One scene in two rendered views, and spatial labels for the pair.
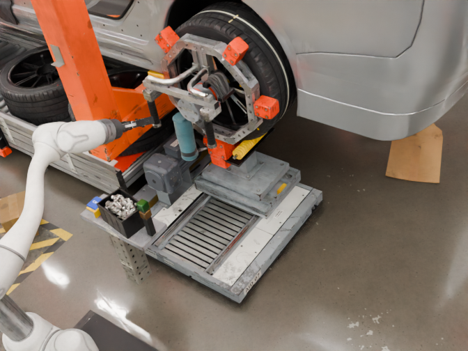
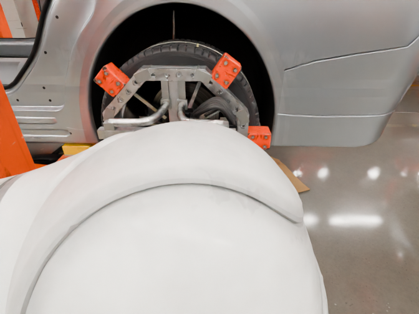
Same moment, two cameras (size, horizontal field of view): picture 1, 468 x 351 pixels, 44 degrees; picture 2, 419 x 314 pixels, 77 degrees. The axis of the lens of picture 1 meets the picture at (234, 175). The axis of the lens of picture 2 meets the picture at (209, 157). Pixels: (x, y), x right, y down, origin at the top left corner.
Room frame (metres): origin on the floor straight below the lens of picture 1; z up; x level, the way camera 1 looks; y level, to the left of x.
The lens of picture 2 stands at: (1.54, 0.55, 1.31)
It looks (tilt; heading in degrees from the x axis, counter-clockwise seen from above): 31 degrees down; 320
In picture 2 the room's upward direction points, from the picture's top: straight up
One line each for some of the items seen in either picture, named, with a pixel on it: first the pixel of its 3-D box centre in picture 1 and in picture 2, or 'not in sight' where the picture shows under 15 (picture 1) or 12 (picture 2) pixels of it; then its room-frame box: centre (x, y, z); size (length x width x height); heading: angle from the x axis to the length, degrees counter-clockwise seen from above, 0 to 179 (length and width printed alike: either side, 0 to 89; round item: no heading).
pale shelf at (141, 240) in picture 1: (122, 221); not in sight; (1.98, 0.56, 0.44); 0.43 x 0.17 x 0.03; 48
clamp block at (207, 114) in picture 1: (210, 110); not in sight; (2.06, 0.05, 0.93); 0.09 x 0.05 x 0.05; 138
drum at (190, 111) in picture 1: (201, 99); not in sight; (2.28, 0.09, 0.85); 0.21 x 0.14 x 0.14; 138
